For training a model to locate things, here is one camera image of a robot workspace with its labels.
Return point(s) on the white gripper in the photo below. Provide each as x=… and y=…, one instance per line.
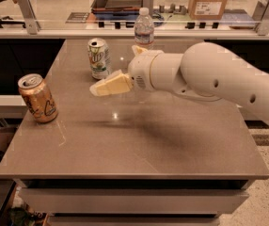
x=140, y=69

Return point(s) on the green white 7up can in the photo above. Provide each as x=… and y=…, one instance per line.
x=99, y=58

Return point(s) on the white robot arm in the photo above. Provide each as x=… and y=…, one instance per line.
x=205, y=72

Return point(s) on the gold soda can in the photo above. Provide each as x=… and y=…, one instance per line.
x=38, y=97

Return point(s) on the clear plastic water bottle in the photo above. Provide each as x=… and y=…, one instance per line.
x=144, y=29

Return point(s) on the grey metal tray bin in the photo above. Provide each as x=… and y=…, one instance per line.
x=118, y=0

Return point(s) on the cardboard box with label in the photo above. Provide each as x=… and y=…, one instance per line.
x=206, y=9

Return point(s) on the grey table drawer front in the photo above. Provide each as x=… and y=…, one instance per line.
x=134, y=201

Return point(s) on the middle metal glass bracket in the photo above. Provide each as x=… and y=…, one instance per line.
x=149, y=5

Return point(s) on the metal glass bracket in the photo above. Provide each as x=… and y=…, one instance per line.
x=149, y=5
x=31, y=23
x=261, y=17

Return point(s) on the left metal glass bracket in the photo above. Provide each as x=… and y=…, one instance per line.
x=31, y=23

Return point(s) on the right metal glass bracket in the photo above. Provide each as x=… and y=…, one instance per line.
x=261, y=17

